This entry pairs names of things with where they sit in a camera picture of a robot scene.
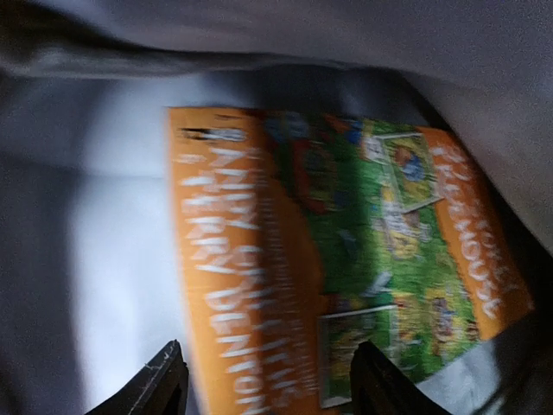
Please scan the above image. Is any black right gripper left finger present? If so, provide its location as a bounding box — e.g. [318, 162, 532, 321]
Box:
[86, 340, 188, 415]

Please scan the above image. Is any navy blue student backpack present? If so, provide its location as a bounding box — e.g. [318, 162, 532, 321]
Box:
[1, 1, 552, 414]

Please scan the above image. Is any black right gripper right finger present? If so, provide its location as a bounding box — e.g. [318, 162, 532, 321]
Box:
[350, 341, 448, 415]

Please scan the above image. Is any orange green children's book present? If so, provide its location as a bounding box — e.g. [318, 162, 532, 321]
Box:
[168, 107, 534, 414]

